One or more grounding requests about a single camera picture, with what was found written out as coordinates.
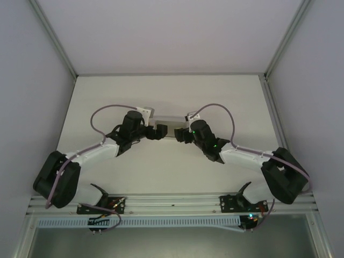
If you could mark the white cardboard paper box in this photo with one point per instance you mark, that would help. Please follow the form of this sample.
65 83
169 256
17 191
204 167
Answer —
172 121

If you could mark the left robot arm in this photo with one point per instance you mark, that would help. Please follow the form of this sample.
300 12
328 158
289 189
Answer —
91 155

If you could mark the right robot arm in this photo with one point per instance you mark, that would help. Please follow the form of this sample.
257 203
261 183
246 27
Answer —
242 158

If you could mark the black controller board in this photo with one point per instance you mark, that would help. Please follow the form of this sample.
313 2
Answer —
96 225
250 221

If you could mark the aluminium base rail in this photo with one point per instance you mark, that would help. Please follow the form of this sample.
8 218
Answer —
172 204

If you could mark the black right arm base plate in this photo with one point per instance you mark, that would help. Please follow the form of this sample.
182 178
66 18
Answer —
231 203

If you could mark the aluminium frame side rail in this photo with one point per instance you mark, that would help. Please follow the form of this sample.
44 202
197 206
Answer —
274 113

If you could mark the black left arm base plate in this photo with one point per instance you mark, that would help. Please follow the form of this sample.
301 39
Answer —
115 204

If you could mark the aluminium frame corner post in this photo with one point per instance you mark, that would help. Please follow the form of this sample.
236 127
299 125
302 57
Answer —
57 40
287 40

